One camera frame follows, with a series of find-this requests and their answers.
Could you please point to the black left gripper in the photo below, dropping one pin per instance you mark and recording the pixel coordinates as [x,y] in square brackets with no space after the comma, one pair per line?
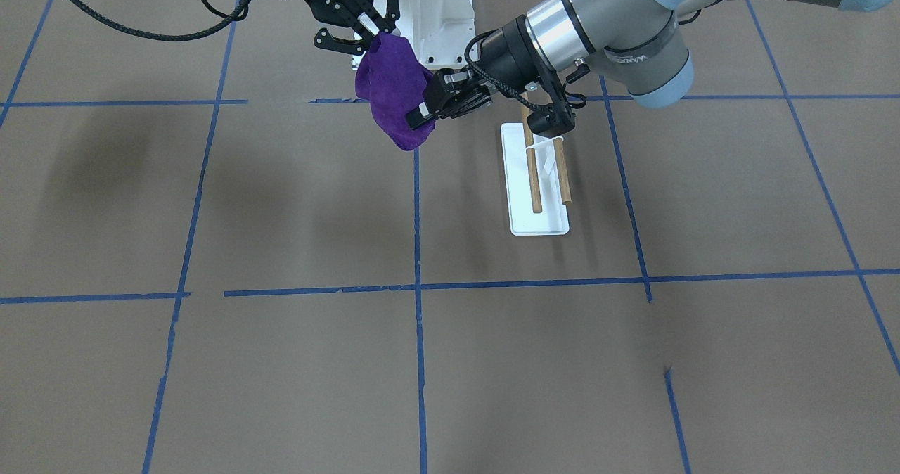
[503,53]

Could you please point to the purple towel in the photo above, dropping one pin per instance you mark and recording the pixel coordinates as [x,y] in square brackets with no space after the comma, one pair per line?
[391,78]

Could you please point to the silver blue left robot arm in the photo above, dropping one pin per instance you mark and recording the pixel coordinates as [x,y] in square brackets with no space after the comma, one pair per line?
[635,42]

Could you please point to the wooden rack rod inner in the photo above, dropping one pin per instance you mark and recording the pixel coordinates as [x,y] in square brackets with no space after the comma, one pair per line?
[531,162]

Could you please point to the wooden rack rod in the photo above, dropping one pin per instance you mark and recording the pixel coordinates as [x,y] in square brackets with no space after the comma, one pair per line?
[562,170]
[531,162]

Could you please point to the wooden rack rod outer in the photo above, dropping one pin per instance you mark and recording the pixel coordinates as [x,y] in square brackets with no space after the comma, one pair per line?
[562,170]

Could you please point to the white towel rack base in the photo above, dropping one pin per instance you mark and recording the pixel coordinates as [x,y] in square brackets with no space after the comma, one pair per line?
[554,220]

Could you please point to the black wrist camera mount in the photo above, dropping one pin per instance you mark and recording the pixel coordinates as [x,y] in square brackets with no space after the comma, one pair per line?
[324,40]

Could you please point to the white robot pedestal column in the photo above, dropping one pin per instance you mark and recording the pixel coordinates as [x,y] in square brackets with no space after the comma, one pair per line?
[438,30]

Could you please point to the white rack upright post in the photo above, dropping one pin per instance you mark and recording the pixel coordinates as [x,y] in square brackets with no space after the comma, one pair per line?
[545,156]

